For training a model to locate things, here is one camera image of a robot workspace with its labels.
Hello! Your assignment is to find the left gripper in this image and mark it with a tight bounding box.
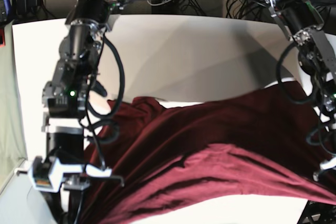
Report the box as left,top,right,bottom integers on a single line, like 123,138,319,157
313,157,335,182

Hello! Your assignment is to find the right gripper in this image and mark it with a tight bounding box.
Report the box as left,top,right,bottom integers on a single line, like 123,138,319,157
15,161,125,192

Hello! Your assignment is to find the dark red t-shirt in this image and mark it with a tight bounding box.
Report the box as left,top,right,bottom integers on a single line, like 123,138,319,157
79,85,335,223

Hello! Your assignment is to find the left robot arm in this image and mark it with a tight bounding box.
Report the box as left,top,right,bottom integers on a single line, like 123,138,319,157
264,0,335,181

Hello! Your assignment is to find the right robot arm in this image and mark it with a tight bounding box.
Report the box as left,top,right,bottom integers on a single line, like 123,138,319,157
25,0,127,193

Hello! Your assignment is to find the red box at left edge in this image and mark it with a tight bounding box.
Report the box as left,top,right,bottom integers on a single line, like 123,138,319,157
0,28,6,47

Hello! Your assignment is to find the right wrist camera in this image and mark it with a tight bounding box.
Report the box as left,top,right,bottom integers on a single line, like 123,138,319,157
27,156,63,193

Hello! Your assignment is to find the blue handled tool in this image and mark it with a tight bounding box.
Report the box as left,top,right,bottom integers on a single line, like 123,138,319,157
3,0,12,16

